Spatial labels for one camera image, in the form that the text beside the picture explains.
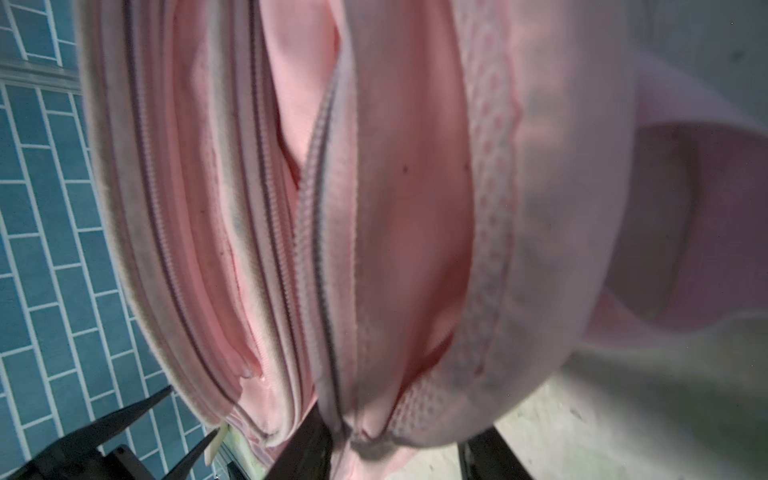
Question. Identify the pink student backpack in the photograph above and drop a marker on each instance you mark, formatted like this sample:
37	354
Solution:
401	217

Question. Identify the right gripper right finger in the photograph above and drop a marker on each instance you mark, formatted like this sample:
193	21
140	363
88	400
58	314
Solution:
487	456

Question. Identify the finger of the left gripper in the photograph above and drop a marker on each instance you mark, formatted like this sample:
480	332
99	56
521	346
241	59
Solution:
183	468
66	452

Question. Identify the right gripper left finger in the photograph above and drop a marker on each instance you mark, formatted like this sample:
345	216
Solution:
308	454

